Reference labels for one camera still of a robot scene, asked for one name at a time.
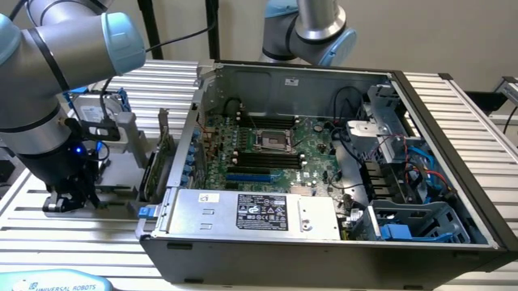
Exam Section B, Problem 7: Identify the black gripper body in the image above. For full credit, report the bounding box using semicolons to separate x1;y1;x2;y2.
18;145;102;196

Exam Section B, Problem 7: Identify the grey parts rack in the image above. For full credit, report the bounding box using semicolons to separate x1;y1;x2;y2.
43;112;174;220

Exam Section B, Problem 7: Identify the green graphics card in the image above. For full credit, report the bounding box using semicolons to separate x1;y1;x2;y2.
139;107;178;203

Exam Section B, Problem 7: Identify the hard disk with blue carrier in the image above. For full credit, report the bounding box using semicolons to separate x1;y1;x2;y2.
63;87;132;125

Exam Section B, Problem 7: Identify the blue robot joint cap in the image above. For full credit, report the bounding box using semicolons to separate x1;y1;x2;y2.
0;269;114;291

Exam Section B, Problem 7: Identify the silver power supply unit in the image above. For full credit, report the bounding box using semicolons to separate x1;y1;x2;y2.
163;188;345;241

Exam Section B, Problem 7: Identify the blue expansion slot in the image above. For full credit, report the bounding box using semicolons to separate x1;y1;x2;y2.
226;172;273;185

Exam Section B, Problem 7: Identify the long black expansion slot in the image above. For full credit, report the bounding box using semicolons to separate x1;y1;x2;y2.
226;166;273;175

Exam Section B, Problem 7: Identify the CPU socket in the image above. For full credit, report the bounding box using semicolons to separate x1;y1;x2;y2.
251;128;295;152

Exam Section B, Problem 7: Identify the silver chipset heatsink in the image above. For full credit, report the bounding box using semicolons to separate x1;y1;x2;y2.
289;185;317;197

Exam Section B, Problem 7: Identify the black open PC case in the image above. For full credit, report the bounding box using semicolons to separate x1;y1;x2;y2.
139;59;510;285

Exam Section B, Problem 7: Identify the black stand pole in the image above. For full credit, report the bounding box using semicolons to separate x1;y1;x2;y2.
136;0;164;61
204;0;222;61

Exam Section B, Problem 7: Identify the green motherboard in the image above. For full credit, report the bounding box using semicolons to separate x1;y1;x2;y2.
199;112;346;196

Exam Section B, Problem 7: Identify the metal disk bay cage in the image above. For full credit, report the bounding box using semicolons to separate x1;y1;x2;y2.
345;84;422;163

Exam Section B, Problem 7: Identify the blue plastic disk bay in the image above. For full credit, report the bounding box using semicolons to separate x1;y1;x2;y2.
365;199;474;244

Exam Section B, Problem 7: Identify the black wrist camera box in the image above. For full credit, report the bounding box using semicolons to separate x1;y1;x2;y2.
66;117;123;142

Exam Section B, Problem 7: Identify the black camera cable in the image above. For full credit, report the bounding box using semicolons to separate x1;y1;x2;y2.
99;18;218;124

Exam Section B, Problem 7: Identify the black looped power wire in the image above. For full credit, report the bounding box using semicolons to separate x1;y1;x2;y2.
333;85;366;124

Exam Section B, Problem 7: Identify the blue data wire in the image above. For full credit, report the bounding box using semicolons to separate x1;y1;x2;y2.
406;145;445;204

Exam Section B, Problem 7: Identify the red data wire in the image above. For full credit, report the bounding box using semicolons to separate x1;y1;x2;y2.
426;170;451;189

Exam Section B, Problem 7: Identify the aluminium frame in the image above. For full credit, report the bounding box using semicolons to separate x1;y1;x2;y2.
492;75;518;105

